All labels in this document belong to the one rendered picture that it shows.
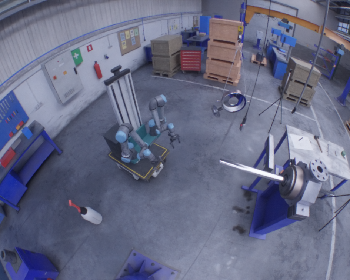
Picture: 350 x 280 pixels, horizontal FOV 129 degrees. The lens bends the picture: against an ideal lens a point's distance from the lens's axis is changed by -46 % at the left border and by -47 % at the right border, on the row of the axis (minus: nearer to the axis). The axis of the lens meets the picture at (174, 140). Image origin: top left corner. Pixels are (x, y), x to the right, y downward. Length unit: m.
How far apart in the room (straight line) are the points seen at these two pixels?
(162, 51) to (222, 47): 1.98
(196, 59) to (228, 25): 1.67
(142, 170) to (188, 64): 4.17
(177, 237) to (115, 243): 0.97
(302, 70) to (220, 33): 2.80
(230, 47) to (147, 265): 5.45
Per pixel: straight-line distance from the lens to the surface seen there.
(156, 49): 5.62
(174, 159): 2.91
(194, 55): 5.56
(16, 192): 4.17
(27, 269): 2.72
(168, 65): 5.53
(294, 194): 1.72
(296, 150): 2.56
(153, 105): 1.93
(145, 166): 2.51
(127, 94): 1.95
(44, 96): 4.45
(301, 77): 5.66
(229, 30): 5.04
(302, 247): 3.15
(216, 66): 5.34
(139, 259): 2.45
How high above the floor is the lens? 2.40
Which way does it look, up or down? 48 degrees down
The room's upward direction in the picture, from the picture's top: 4 degrees counter-clockwise
